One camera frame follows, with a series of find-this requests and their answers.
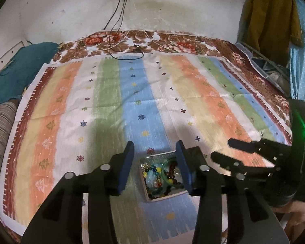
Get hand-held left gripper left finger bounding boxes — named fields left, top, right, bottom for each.
left=20, top=140, right=135, bottom=244

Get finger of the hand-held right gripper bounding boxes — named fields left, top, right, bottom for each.
left=210, top=151, right=247, bottom=181
left=227, top=137, right=265, bottom=155

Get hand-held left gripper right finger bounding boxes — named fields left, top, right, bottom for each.
left=174, top=140, right=291, bottom=244

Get dark red bead bracelet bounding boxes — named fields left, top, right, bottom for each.
left=166, top=161, right=181, bottom=181

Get yellow and black bead bracelet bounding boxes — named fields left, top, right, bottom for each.
left=149, top=176, right=183, bottom=199

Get green jade bangle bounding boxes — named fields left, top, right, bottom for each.
left=161, top=161, right=185, bottom=192

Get light blue bead bracelet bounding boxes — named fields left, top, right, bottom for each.
left=144, top=170, right=159, bottom=191

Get silver tin box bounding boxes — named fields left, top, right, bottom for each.
left=138, top=150, right=190, bottom=204

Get person's right forearm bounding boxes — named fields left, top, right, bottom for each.
left=271, top=199, right=305, bottom=237

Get striped pastel cloth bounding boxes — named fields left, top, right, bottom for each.
left=0, top=51, right=293, bottom=244

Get light blue dotted curtain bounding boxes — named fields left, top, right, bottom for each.
left=286, top=0, right=305, bottom=105

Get mustard yellow jacket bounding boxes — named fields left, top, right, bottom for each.
left=240, top=0, right=303, bottom=67

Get brown floral blanket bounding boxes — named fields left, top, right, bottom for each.
left=0, top=29, right=298, bottom=244

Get striped grey pillow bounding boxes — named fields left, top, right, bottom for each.
left=0, top=101, right=19, bottom=177

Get teal pillow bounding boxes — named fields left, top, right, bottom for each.
left=0, top=42, right=61, bottom=109

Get black charging cables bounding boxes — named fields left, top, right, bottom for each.
left=102, top=0, right=154, bottom=54

